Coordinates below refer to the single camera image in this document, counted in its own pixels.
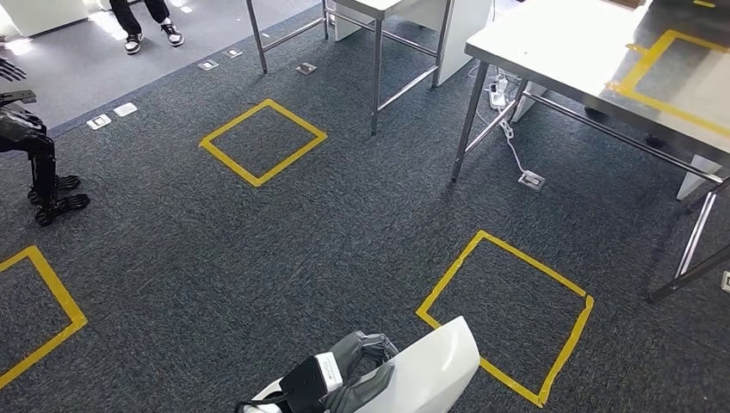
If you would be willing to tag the white power strip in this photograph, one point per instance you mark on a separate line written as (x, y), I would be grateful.
(498, 97)

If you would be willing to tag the humanoid robot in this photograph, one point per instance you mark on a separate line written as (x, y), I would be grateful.
(23, 131)

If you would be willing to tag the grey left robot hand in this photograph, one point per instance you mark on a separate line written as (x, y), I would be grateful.
(365, 387)

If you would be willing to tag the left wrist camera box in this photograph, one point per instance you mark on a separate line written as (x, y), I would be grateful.
(308, 382)

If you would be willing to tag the steel frame table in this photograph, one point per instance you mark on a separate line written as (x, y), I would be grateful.
(365, 6)

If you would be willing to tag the floor socket plate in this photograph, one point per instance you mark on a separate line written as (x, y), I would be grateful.
(125, 109)
(306, 68)
(726, 282)
(98, 121)
(232, 53)
(531, 180)
(208, 64)

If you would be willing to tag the person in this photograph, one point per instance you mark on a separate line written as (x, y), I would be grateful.
(128, 17)

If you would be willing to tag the stainless steel workbench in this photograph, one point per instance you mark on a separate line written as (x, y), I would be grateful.
(570, 51)

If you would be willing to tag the yellow tape rectangle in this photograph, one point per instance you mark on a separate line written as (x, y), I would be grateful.
(667, 109)

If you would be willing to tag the yellow floor tape square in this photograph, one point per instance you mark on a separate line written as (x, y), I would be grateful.
(296, 120)
(57, 285)
(536, 266)

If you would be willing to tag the white curved panel part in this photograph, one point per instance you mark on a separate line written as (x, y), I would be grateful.
(433, 365)

